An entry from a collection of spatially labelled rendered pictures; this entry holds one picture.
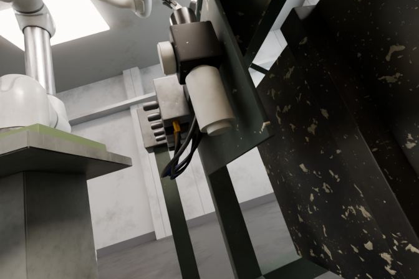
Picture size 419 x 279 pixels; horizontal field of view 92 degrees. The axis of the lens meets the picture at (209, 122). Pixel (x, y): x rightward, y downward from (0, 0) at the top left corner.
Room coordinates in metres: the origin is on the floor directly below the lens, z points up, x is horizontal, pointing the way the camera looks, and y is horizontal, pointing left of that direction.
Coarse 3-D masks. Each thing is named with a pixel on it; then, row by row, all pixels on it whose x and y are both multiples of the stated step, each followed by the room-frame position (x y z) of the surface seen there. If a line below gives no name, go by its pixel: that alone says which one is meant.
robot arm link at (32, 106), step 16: (0, 80) 0.53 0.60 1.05; (16, 80) 0.55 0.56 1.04; (32, 80) 0.59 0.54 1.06; (0, 96) 0.52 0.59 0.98; (16, 96) 0.54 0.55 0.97; (32, 96) 0.57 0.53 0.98; (0, 112) 0.52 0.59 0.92; (16, 112) 0.54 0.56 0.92; (32, 112) 0.57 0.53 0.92; (48, 112) 0.63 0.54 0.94; (0, 128) 0.52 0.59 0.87
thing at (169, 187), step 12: (156, 156) 0.82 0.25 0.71; (168, 156) 0.83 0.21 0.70; (168, 180) 0.83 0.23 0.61; (168, 192) 0.82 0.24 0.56; (168, 204) 0.82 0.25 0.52; (180, 204) 0.83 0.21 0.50; (168, 216) 0.82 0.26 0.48; (180, 216) 0.83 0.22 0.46; (180, 228) 0.83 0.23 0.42; (180, 240) 0.82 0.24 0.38; (180, 252) 0.82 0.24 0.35; (192, 252) 0.83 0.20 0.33; (180, 264) 0.82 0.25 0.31; (192, 264) 0.83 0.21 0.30; (192, 276) 0.83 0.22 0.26
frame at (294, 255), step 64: (320, 0) 0.36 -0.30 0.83; (384, 0) 0.27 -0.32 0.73; (320, 64) 0.36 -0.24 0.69; (384, 64) 0.32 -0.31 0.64; (320, 128) 0.51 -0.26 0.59; (384, 128) 0.36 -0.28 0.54; (320, 192) 0.62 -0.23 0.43; (384, 192) 0.37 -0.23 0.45; (320, 256) 0.75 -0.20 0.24; (384, 256) 0.51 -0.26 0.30
